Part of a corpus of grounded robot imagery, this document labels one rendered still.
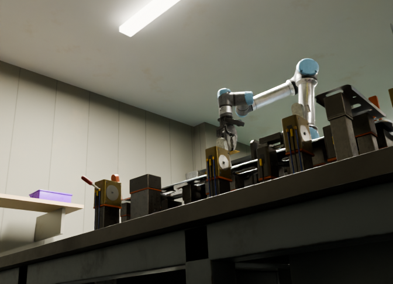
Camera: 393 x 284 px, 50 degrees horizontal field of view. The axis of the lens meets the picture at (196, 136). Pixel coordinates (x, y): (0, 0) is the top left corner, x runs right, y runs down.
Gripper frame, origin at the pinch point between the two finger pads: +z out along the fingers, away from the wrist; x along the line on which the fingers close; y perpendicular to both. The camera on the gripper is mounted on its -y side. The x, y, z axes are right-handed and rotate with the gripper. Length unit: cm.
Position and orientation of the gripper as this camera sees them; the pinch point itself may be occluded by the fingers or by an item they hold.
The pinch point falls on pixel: (231, 149)
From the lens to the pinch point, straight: 222.7
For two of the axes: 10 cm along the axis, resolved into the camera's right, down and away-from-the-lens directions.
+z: 0.5, 9.3, -3.8
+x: -7.8, -2.0, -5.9
